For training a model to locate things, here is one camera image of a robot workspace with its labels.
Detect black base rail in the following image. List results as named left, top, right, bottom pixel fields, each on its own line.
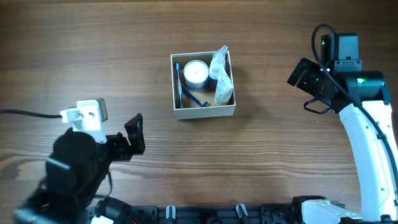
left=130, top=203, right=299, bottom=224

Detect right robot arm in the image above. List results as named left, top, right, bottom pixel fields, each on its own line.
left=287, top=34, right=397, bottom=223

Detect blue disposable razor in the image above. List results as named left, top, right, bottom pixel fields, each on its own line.
left=182, top=87, right=210, bottom=108

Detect cotton swab tub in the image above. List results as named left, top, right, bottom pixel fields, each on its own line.
left=183, top=60, right=209, bottom=91

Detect black right camera cable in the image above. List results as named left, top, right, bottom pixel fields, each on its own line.
left=303, top=23, right=398, bottom=187

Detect blue white toothbrush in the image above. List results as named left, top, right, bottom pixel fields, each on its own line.
left=175, top=62, right=183, bottom=109

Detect clear spray bottle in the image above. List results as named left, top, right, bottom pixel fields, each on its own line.
left=208, top=45, right=228, bottom=90

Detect white squeeze tube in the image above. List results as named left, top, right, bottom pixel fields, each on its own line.
left=214, top=67, right=234, bottom=106

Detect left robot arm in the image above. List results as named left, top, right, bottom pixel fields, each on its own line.
left=14, top=113, right=146, bottom=223

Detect white cardboard box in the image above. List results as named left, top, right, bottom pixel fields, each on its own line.
left=170, top=51, right=236, bottom=119

